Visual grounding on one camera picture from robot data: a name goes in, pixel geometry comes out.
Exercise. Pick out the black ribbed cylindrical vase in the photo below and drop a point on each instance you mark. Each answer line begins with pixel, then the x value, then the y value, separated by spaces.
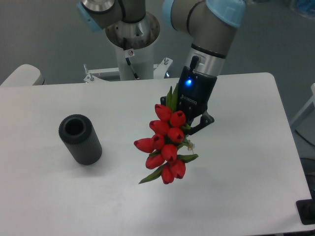
pixel 79 136

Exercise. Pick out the white furniture at right edge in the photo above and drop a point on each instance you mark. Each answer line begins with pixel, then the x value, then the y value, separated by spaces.
pixel 302 114

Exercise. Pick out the black box at table edge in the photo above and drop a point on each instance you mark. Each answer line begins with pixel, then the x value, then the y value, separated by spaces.
pixel 306 210

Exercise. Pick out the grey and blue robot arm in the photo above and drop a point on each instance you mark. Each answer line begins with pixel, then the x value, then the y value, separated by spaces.
pixel 211 23

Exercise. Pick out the white metal base frame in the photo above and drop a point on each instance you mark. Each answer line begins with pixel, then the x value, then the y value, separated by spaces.
pixel 158 71

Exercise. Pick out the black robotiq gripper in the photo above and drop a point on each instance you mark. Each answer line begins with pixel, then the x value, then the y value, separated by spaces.
pixel 194 91

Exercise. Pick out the red tulip bouquet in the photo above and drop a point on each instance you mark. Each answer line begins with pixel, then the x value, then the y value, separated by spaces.
pixel 169 136

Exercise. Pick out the white chair armrest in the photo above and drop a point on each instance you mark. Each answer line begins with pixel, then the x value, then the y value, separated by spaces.
pixel 24 75

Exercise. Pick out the blue object top right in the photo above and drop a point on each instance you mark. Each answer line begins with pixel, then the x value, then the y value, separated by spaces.
pixel 305 8

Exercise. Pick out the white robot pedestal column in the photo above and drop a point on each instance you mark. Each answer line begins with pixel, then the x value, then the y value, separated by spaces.
pixel 134 42

